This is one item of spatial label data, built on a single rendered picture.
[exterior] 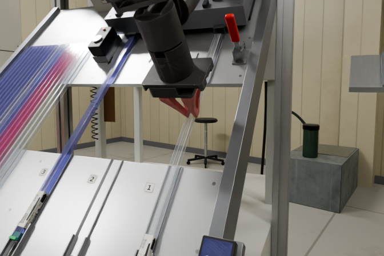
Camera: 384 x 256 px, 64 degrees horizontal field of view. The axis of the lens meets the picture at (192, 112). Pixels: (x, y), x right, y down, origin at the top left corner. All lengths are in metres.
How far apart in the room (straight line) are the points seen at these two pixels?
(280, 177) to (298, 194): 1.93
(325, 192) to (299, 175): 0.23
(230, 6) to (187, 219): 0.42
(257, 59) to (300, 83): 3.11
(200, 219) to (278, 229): 0.48
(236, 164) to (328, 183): 2.24
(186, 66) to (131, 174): 0.20
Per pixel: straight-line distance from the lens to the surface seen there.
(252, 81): 0.55
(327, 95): 3.61
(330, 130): 3.63
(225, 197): 0.43
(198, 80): 0.44
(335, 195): 2.68
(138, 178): 0.51
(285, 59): 0.80
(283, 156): 0.82
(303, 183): 2.73
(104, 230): 0.49
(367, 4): 3.42
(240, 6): 0.65
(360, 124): 3.36
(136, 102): 1.44
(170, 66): 0.44
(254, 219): 0.90
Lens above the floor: 0.99
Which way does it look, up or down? 5 degrees down
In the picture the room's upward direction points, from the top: straight up
